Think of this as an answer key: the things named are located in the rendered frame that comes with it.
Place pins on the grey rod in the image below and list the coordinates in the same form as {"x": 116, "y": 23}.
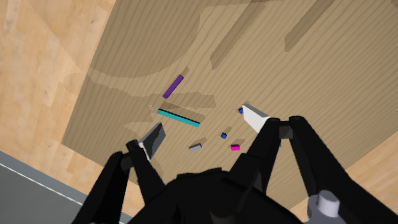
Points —
{"x": 195, "y": 147}

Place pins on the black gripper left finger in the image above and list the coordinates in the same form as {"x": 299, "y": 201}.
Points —
{"x": 103, "y": 204}

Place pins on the purple rod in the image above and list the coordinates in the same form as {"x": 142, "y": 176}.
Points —
{"x": 173, "y": 86}

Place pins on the turquoise rod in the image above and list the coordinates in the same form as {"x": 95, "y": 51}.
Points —
{"x": 178, "y": 117}

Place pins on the small magenta block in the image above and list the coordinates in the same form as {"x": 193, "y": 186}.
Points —
{"x": 235, "y": 147}

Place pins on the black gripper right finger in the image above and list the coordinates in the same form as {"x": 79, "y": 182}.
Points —
{"x": 334, "y": 198}

